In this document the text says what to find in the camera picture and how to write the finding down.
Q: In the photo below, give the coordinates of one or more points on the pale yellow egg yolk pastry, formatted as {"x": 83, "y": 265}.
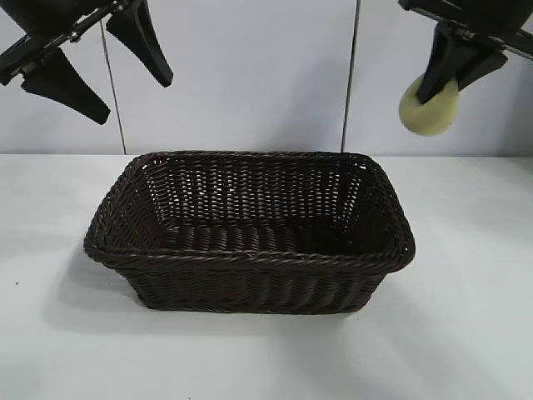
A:
{"x": 433, "y": 114}

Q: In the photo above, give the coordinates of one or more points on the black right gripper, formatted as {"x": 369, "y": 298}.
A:
{"x": 491, "y": 16}

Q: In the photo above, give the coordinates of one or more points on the dark brown wicker basket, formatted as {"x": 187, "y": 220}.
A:
{"x": 250, "y": 266}

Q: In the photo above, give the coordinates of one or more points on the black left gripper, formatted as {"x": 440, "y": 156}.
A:
{"x": 41, "y": 21}

